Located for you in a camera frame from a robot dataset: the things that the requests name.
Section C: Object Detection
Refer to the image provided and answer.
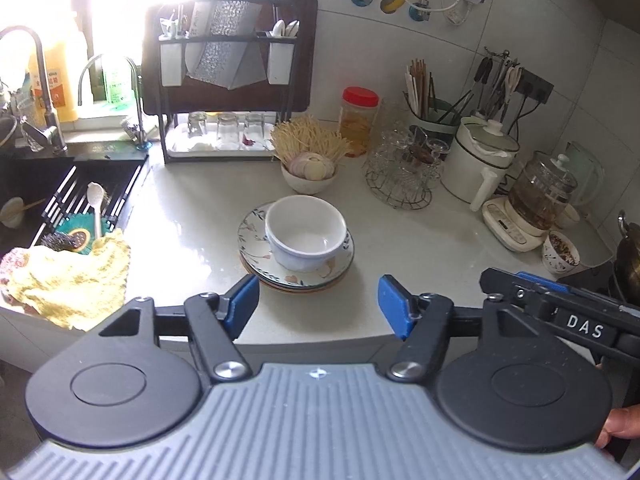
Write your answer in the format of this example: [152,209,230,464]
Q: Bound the steel wok with lid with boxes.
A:
[614,210,640,307]

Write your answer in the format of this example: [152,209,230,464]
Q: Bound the clear drinking glass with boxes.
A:
[217,112,240,151]
[188,112,207,144]
[243,112,264,148]

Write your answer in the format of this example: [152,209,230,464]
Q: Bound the yellow cloth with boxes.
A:
[1,229,130,332]

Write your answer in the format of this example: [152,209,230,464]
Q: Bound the black dish rack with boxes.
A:
[155,0,302,166]

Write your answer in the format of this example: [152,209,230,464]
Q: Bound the chopstick holder with chopsticks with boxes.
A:
[404,58,460,136]

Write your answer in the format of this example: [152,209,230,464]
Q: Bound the white ladle spoon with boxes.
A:
[86,182,105,240]

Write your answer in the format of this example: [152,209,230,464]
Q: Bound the patterned bowl with tea leaves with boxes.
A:
[541,231,580,276]

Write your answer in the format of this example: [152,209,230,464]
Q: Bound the jar with orange contents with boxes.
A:
[338,86,380,157]

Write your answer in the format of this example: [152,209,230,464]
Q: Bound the upside down crystal glass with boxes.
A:
[367,127,416,169]

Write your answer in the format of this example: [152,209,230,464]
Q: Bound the kitchen faucet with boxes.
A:
[0,25,68,156]

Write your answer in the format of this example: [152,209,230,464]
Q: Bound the person's right hand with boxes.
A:
[596,404,640,448]

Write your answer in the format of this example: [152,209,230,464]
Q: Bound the white electric cooker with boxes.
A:
[442,117,520,211]

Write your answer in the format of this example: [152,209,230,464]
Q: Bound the glass kettle on cream base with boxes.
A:
[480,142,604,252]

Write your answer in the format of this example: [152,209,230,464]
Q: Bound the orange detergent bottle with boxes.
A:
[28,42,80,127]

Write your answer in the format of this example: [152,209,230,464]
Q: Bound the floral patterned plate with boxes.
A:
[238,195,355,292]

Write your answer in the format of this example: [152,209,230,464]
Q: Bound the sink drain rack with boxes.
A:
[32,158,149,255]

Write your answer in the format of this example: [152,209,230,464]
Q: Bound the wire glass rack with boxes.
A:
[363,156,432,210]

